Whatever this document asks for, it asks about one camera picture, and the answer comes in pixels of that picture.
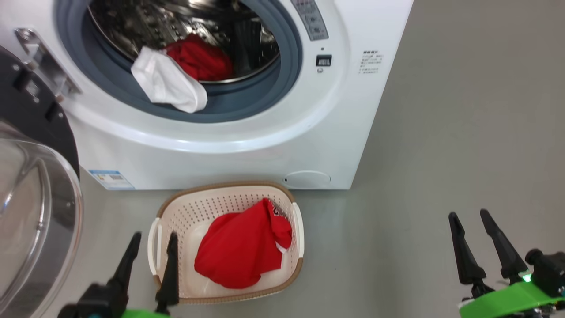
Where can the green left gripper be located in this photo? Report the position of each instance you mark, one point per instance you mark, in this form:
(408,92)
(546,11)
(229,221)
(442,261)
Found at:
(145,314)

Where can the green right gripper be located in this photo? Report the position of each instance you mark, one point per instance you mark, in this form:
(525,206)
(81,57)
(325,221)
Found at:
(503,302)

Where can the red garment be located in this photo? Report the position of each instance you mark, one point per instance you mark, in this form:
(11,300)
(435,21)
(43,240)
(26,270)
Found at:
(203,59)
(242,247)

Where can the black-rimmed glass washer door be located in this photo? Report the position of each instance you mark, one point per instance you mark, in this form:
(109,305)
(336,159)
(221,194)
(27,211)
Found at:
(35,212)

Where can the white garment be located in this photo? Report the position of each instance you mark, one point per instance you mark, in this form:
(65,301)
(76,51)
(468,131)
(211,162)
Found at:
(170,84)

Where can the cream basket with brown rim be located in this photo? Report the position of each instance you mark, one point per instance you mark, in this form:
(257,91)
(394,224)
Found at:
(185,221)

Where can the grey rubber door gasket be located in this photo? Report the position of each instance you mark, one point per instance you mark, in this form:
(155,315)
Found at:
(265,101)

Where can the white front-load washing machine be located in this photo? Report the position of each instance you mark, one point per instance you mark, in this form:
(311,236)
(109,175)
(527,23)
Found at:
(309,123)

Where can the metal door hinge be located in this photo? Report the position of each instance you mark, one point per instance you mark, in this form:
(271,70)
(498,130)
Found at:
(46,62)

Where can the blue energy label sticker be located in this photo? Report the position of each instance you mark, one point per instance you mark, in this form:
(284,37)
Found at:
(111,179)

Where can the round white filter cover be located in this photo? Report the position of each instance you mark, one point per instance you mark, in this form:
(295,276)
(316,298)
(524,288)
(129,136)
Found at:
(306,179)

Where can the grey warning label strip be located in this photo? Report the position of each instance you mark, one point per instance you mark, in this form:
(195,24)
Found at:
(312,20)

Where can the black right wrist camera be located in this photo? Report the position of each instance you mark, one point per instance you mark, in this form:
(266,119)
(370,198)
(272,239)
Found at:
(549,271)

